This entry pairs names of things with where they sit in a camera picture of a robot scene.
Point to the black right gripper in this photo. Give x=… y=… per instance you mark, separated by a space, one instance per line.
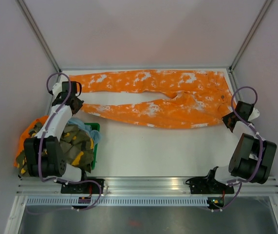
x=226 y=119

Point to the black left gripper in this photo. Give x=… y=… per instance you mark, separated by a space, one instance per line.
x=80 y=105

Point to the orange white tie-dye trousers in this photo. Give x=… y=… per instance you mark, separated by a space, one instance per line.
x=194 y=98

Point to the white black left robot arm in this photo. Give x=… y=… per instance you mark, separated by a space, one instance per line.
x=44 y=156

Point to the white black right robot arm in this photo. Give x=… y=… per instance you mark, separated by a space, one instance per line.
x=253 y=156

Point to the camouflage trousers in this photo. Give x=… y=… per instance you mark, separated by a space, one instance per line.
x=76 y=145

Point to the green plastic bin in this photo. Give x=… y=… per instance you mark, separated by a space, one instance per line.
x=95 y=146

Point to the orange garment in pile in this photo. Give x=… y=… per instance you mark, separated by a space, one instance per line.
x=25 y=135

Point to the aluminium mounting rail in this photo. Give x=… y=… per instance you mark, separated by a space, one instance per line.
x=142 y=186

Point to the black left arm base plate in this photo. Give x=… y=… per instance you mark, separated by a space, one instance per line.
x=83 y=188

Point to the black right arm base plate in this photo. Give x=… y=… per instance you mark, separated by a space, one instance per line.
x=206 y=186

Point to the white slotted cable duct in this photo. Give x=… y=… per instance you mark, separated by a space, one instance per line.
x=117 y=201

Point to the right aluminium frame post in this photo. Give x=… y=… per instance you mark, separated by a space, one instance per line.
x=256 y=24

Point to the aluminium frame post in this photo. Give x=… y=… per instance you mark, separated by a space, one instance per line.
x=37 y=32
x=256 y=24

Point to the left aluminium frame post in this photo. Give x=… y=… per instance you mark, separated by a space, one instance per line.
x=37 y=32

